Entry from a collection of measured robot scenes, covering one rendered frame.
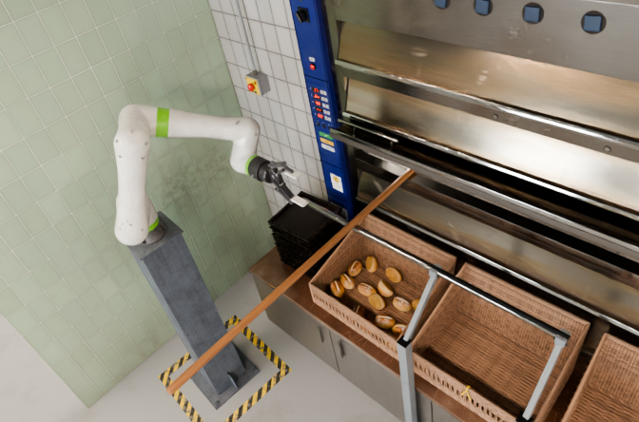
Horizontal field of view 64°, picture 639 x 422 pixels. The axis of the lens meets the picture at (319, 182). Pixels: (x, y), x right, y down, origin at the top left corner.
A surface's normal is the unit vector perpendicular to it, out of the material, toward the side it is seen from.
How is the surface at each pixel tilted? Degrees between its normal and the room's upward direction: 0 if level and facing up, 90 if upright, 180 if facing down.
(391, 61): 70
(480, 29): 90
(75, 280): 90
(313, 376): 0
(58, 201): 90
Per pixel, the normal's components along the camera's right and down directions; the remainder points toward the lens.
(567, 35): -0.67, 0.55
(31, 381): -0.15, -0.76
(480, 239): -0.69, 0.26
